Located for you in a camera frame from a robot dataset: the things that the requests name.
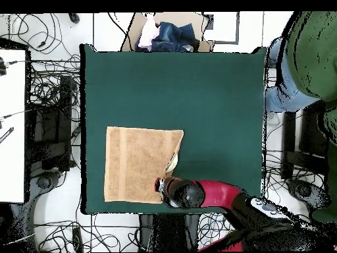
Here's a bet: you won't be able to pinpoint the tan terry towel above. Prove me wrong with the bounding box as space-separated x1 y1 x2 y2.
103 126 185 204

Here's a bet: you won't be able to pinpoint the black flat strip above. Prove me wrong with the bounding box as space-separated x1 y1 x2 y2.
0 126 14 144

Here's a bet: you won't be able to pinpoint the black flat case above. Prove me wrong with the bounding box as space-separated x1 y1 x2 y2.
298 101 330 159

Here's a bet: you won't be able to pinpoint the dark green table cloth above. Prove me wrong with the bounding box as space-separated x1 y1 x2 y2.
79 43 271 215

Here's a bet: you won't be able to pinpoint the black power strip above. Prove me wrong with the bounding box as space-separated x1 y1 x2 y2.
72 227 84 252

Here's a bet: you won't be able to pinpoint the dark round floor stand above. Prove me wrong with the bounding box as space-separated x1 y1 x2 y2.
30 171 63 190
285 177 331 211

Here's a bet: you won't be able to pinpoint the black equipment stand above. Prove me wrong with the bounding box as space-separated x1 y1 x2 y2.
26 74 73 172

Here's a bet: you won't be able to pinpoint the black upright bar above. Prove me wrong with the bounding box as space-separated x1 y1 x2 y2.
281 111 298 181

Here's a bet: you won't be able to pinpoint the blue denim jeans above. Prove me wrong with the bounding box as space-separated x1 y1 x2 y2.
151 21 201 53

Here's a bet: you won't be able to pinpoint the pale pink garment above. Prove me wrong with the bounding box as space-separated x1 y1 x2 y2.
137 14 161 49

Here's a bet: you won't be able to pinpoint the brown cardboard box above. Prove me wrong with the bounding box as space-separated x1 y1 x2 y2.
122 12 215 53

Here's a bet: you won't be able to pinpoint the white desk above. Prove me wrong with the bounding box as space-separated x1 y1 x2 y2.
0 48 27 204

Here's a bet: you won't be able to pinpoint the green hanging cloth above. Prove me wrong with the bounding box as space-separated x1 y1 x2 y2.
311 105 337 223

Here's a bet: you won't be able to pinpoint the person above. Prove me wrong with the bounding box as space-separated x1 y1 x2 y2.
264 11 337 114

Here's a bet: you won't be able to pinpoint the black cable tangle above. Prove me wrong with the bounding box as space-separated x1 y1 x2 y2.
34 221 140 252
26 53 81 106
197 211 236 242

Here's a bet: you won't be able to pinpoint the black loose floor cables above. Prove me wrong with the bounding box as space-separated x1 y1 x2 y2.
0 13 80 56

